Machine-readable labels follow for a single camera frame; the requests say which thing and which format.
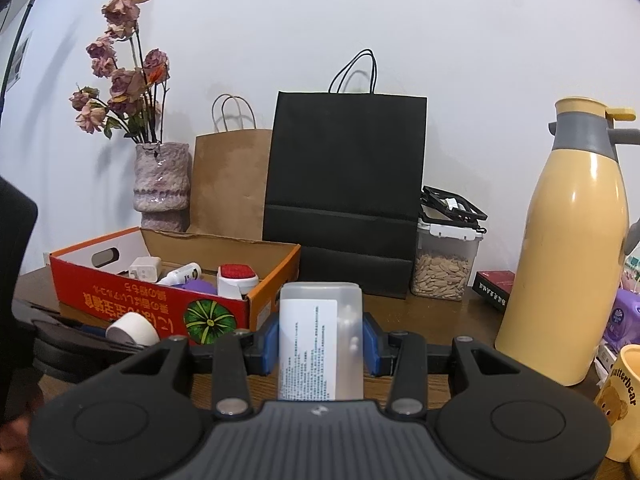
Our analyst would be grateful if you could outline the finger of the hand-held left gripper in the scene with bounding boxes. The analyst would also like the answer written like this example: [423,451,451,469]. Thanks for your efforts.
[76,322,161,356]

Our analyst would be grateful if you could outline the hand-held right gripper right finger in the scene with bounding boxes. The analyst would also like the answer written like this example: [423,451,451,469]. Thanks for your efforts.
[362,312,521,418]

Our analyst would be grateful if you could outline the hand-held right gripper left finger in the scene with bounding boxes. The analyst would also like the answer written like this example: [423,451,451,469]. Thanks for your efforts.
[120,317,282,418]

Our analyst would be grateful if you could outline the white tape roll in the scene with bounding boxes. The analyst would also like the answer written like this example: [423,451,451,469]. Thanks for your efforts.
[105,311,160,347]

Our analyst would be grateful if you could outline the red cardboard box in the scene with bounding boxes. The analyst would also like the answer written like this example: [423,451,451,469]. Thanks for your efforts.
[49,226,302,346]

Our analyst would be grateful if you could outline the translucent plastic container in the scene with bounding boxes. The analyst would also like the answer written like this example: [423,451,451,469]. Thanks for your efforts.
[277,281,364,403]

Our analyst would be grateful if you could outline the red white lint brush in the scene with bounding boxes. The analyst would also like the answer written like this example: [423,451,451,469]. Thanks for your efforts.
[216,263,261,301]

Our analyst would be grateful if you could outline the white charger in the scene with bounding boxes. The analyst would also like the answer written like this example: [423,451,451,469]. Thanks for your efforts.
[129,256,163,281]

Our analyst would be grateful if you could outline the purple ridged cap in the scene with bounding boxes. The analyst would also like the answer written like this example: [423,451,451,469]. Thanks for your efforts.
[180,279,218,296]

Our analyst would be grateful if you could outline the white spray bottle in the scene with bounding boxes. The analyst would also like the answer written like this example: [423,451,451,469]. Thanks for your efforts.
[157,262,202,286]

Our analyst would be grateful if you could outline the person's left hand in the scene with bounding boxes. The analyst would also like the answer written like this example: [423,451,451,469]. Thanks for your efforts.
[0,390,45,466]

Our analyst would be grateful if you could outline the clear container with seeds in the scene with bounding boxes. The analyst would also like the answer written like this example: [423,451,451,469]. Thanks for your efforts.
[410,185,488,302]

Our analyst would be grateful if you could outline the dark red book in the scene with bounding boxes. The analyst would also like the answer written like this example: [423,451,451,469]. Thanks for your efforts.
[472,270,516,313]

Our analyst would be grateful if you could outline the pink mottled ceramic vase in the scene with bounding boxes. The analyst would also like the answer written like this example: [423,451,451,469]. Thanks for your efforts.
[132,141,192,232]

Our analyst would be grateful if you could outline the brown paper bag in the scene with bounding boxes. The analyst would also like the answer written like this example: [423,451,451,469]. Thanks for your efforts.
[187,93,273,241]

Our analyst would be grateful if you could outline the black paper bag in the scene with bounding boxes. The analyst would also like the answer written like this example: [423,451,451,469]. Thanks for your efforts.
[262,49,428,301]

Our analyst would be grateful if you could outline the yellow thermos jug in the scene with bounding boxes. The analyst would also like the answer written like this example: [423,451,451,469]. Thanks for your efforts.
[494,96,640,387]

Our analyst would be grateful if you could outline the dried pink flowers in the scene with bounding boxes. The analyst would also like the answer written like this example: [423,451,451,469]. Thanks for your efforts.
[69,0,171,145]

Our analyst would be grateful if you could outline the purple tissue pack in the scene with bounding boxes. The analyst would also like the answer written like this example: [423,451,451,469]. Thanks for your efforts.
[602,287,640,348]

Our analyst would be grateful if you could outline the yellow bear mug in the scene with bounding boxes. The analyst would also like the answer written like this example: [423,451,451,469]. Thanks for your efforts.
[594,344,640,463]

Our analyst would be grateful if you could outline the grey wall panel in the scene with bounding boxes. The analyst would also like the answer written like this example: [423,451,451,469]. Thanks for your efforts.
[7,32,33,83]

